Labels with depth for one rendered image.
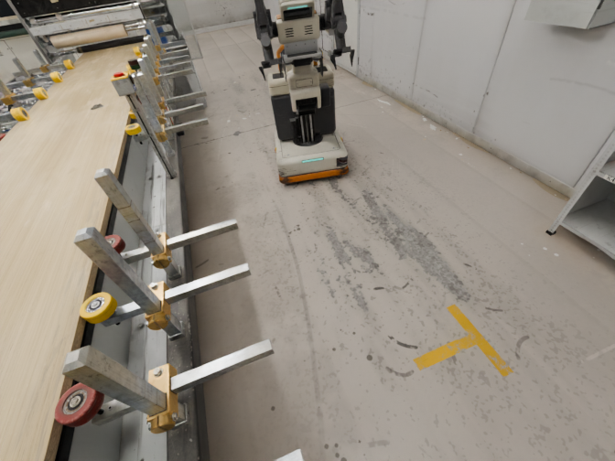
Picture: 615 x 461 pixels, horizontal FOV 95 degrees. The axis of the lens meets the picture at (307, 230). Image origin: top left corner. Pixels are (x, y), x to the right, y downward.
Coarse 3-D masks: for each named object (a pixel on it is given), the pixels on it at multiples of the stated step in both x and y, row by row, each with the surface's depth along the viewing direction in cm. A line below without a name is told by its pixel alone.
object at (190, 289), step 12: (216, 276) 86; (228, 276) 86; (240, 276) 88; (180, 288) 85; (192, 288) 84; (204, 288) 86; (168, 300) 83; (120, 312) 81; (132, 312) 81; (144, 312) 83; (108, 324) 81
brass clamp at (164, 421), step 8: (168, 368) 71; (152, 376) 69; (160, 376) 69; (168, 376) 69; (152, 384) 68; (160, 384) 68; (168, 384) 68; (168, 392) 66; (168, 400) 65; (176, 400) 69; (168, 408) 64; (176, 408) 67; (152, 416) 63; (160, 416) 63; (168, 416) 64; (176, 416) 65; (152, 424) 62; (160, 424) 62; (168, 424) 63; (152, 432) 63; (160, 432) 64
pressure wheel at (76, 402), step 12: (72, 396) 60; (84, 396) 60; (96, 396) 60; (60, 408) 59; (72, 408) 59; (84, 408) 58; (96, 408) 60; (60, 420) 57; (72, 420) 57; (84, 420) 59
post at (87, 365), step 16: (80, 352) 45; (96, 352) 48; (64, 368) 44; (80, 368) 44; (96, 368) 46; (112, 368) 50; (96, 384) 49; (112, 384) 50; (128, 384) 53; (144, 384) 59; (128, 400) 56; (144, 400) 58; (160, 400) 63
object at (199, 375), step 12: (252, 348) 73; (264, 348) 72; (216, 360) 72; (228, 360) 71; (240, 360) 71; (252, 360) 73; (192, 372) 70; (204, 372) 70; (216, 372) 70; (180, 384) 68; (192, 384) 70; (108, 408) 66; (120, 408) 66; (132, 408) 67; (96, 420) 65; (108, 420) 66
